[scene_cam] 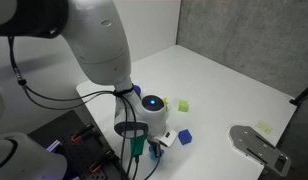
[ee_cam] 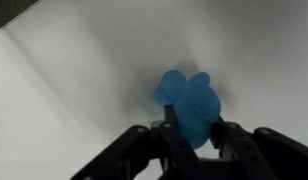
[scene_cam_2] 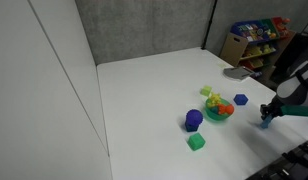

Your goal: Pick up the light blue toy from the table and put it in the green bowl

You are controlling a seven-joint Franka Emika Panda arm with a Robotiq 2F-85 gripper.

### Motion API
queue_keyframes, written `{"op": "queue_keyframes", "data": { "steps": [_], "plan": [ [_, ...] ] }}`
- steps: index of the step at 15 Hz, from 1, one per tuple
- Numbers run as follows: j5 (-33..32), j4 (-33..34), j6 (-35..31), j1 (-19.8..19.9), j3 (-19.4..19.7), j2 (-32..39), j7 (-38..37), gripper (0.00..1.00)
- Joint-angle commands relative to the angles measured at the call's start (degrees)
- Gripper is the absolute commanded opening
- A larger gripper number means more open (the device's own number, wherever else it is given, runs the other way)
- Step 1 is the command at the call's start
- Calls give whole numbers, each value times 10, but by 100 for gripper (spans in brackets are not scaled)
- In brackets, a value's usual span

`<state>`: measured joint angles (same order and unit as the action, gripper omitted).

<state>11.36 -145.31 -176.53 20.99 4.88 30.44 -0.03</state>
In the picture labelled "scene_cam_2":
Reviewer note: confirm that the purple cylinder block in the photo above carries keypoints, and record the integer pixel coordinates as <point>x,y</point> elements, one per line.
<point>194,117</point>

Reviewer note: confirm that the black metal stand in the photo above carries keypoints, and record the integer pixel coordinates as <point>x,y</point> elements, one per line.
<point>287,163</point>

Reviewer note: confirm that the blue toy cube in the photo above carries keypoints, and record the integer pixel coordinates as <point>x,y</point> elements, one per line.
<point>240,99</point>

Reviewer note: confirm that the green bowl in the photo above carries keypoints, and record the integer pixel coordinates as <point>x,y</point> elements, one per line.
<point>215,115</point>

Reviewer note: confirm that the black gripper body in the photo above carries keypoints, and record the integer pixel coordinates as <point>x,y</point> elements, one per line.
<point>272,108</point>

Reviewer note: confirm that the orange plush toy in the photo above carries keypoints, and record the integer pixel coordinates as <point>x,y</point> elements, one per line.
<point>226,109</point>

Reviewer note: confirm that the lime green toy cube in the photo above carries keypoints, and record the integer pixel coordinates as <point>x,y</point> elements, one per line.
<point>205,90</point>

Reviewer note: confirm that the light blue plush toy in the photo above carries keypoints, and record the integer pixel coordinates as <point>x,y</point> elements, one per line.
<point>265,123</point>

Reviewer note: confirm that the dark teal toy cube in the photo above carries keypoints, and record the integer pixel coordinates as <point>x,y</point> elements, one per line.
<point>190,127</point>

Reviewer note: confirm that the grey flat tray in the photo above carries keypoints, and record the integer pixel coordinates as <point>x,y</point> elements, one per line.
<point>237,73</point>

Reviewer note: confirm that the black vertical pole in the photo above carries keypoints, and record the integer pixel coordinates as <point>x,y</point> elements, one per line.
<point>209,25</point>

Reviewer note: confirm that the wooden toy shelf with bins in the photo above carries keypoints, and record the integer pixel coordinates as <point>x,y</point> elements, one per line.
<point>257,43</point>

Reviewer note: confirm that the grey and white robot arm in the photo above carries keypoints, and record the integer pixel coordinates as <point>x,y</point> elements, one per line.
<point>292,88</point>

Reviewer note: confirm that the yellow spiky toy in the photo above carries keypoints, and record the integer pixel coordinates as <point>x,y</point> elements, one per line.
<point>214,100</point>

